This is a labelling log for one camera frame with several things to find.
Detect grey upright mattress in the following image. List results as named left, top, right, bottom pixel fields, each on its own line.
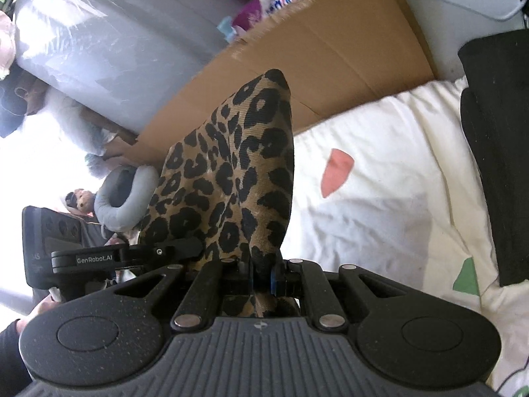
left=12, top=0, right=257, bottom=133

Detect brown teddy bear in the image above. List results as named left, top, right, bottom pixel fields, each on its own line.
left=65, top=189, right=98, bottom=218

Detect folded black clothes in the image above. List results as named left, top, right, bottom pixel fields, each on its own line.
left=458, top=29, right=529, bottom=288

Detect cream bear printed blanket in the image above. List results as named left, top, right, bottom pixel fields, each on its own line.
left=281, top=76, right=529, bottom=393

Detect flat brown cardboard sheet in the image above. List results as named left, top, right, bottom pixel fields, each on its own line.
left=101, top=0, right=439, bottom=166

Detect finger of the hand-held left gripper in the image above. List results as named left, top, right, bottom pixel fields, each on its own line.
left=116, top=238, right=204, bottom=266

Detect person's left hand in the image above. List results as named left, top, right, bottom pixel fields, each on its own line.
left=16, top=289, right=64, bottom=333

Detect light blue detergent bottle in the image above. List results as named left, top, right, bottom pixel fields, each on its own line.
left=218, top=17, right=238, bottom=44

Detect leopard print garment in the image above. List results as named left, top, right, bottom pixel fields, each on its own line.
left=138, top=69, right=300, bottom=319

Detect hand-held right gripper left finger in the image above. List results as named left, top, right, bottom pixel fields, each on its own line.
left=111, top=254, right=254, bottom=332

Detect person's left forearm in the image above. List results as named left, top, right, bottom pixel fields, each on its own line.
left=0, top=318, right=31, bottom=397

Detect grey neck pillow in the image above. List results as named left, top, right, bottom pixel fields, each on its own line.
left=94, top=165, right=160, bottom=233

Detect purple and white packet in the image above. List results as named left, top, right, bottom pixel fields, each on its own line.
left=231, top=0, right=331, bottom=34

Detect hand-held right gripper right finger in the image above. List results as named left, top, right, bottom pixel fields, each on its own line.
left=268, top=258, right=410, bottom=332

